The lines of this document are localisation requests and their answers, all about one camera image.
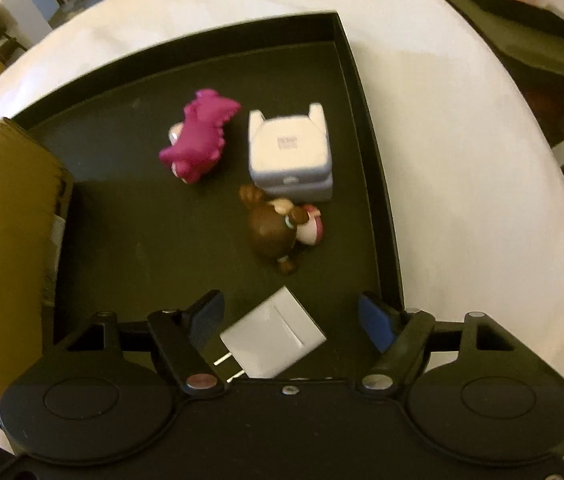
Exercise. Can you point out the magenta plush dinosaur toy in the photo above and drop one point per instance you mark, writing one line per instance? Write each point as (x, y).
(197, 135)

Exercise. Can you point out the black shallow tray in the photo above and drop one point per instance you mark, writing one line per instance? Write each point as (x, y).
(137, 210)

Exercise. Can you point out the brown animal figurine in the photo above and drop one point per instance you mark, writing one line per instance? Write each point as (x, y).
(269, 230)

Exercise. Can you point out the brown cardboard box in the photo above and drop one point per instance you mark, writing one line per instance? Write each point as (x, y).
(7, 235)

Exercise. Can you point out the olive green chair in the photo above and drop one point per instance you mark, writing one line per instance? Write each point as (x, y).
(527, 45)

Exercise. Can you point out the white cube toy with ears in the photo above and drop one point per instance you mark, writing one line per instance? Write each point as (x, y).
(287, 145)

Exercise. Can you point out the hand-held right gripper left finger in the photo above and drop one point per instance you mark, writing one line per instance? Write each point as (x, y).
(207, 320)

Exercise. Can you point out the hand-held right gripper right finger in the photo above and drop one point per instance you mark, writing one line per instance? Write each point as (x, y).
(377, 322)

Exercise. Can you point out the white power adapter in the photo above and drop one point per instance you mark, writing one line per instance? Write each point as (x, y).
(272, 335)

